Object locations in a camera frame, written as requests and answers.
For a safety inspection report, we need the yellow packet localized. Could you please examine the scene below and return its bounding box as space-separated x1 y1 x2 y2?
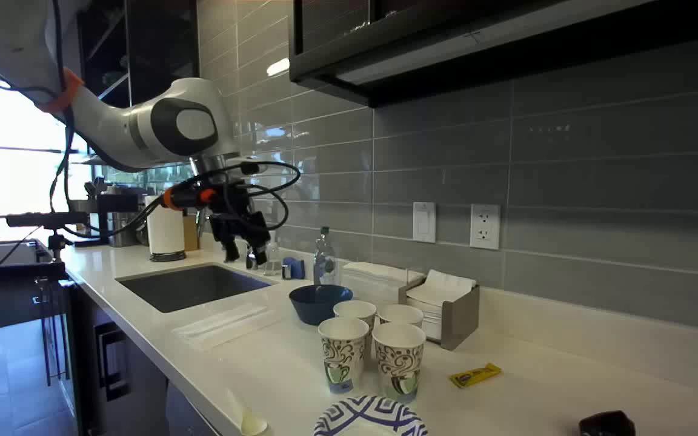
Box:
445 362 507 393

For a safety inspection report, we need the white wall switch plate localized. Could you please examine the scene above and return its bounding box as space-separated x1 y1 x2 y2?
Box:
410 200 442 244

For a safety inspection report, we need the blue patterned paper plate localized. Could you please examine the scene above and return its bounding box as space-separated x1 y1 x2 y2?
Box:
310 390 432 436

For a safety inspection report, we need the small black round object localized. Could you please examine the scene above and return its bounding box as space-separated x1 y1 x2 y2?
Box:
576 409 639 436

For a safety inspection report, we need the orange arm strap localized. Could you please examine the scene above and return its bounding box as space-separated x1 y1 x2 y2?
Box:
43 68 86 116

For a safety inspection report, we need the orange wrist cable tie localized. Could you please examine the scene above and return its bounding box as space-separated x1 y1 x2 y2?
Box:
159 185 218 212

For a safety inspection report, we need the silver coffee machine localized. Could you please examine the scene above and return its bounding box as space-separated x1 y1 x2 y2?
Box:
81 178 151 249

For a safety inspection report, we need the brown wooden block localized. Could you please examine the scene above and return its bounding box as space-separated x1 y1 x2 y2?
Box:
181 212 204 254

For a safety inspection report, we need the white wall outlet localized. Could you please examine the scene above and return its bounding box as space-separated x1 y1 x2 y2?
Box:
467 201 505 253

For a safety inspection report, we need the black camera on tripod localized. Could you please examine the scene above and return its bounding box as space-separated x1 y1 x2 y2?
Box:
6 208 78 265

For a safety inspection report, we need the bright window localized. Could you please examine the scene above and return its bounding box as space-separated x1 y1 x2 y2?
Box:
0 70 95 248

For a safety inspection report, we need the dark open shelf cabinet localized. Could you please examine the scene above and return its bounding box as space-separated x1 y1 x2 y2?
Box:
76 0 204 112

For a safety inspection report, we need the white paper towel roll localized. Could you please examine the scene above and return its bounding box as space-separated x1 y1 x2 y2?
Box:
143 194 190 265

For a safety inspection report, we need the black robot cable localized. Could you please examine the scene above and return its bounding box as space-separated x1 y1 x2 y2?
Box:
47 0 306 248

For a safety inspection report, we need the dark blue bowl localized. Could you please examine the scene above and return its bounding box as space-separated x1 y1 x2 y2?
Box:
286 281 356 329

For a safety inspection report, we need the grey napkin holder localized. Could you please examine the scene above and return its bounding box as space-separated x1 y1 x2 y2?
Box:
398 280 483 352

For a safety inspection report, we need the clear bottle green cap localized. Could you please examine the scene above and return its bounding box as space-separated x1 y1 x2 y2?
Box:
310 224 340 292

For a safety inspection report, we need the dark lower cabinet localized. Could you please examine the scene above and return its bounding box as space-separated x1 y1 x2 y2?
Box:
65 281 230 436

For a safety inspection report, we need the blue sponge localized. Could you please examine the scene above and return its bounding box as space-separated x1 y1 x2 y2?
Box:
279 254 309 284

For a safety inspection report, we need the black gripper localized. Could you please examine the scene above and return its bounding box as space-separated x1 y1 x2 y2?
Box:
201 180 273 270

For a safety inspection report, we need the black cart table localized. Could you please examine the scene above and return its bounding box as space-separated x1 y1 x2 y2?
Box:
0 238 72 390

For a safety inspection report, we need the dark upper cabinet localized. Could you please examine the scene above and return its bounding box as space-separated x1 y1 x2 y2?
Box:
286 0 698 110

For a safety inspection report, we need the dark sink basin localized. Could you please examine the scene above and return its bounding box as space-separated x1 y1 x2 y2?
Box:
113 263 273 316

